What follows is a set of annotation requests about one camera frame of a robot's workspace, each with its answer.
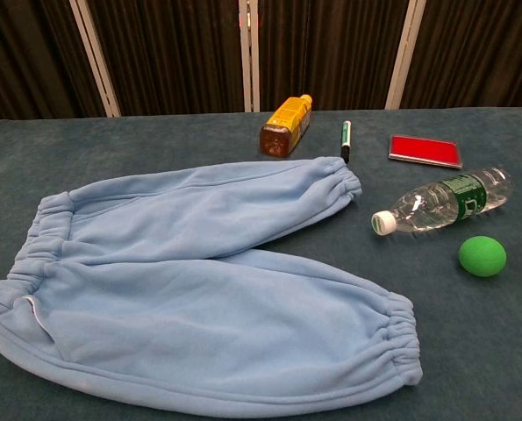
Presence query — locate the light blue cloth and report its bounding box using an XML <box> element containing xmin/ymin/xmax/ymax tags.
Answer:
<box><xmin>0</xmin><ymin>156</ymin><xmax>423</xmax><ymax>419</ymax></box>

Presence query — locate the amber tea bottle yellow label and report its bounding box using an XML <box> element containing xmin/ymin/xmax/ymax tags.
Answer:
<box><xmin>259</xmin><ymin>93</ymin><xmax>313</xmax><ymax>158</ymax></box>

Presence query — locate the green and white marker pen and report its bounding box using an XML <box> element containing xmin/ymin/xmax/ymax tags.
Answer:
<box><xmin>340</xmin><ymin>119</ymin><xmax>353</xmax><ymax>165</ymax></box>

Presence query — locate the teal felt table cover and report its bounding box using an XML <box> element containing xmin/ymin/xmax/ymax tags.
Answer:
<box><xmin>0</xmin><ymin>106</ymin><xmax>522</xmax><ymax>421</ymax></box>

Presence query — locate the red ink pad case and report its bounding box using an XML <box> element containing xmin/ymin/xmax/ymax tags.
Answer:
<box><xmin>387</xmin><ymin>133</ymin><xmax>464</xmax><ymax>170</ymax></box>

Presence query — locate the black curtain partition panel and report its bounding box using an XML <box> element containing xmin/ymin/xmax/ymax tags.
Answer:
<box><xmin>247</xmin><ymin>0</ymin><xmax>419</xmax><ymax>113</ymax></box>
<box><xmin>0</xmin><ymin>0</ymin><xmax>112</xmax><ymax>126</ymax></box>
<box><xmin>391</xmin><ymin>0</ymin><xmax>522</xmax><ymax>110</ymax></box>
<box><xmin>78</xmin><ymin>0</ymin><xmax>249</xmax><ymax>118</ymax></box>

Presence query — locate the clear water bottle green label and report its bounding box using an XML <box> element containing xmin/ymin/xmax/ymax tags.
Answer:
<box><xmin>370</xmin><ymin>165</ymin><xmax>515</xmax><ymax>238</ymax></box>

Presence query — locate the green foam ball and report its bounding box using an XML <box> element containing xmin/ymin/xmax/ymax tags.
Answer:
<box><xmin>457</xmin><ymin>235</ymin><xmax>508</xmax><ymax>278</ymax></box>

